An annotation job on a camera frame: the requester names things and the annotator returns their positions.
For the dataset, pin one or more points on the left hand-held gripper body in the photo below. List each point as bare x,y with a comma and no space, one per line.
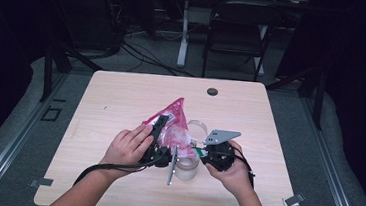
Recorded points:
159,156

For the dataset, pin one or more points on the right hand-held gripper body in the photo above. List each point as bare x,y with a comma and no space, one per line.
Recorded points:
219,156

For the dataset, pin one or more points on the pink plastic bag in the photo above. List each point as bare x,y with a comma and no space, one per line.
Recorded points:
177,122

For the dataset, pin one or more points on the clear glass jar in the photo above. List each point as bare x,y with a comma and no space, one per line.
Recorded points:
186,172

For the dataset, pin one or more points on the person's right hand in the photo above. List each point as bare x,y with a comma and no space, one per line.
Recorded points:
234,178

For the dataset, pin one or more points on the person's left hand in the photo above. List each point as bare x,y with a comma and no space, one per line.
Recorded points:
126,151

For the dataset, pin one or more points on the round table grommet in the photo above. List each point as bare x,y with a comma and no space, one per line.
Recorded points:
212,92

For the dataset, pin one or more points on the grey tape piece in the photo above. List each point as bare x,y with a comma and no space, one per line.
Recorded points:
293,200
42,182

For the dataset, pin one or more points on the white desk leg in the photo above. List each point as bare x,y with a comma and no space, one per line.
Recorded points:
183,43

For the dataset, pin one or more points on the black metal stand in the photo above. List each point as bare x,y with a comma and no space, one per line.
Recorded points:
319,101
48,71

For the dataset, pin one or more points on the black folding chair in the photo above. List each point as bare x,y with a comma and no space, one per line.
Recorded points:
242,14

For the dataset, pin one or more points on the metal floor rail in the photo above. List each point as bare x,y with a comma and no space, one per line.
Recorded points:
5,157
331,183

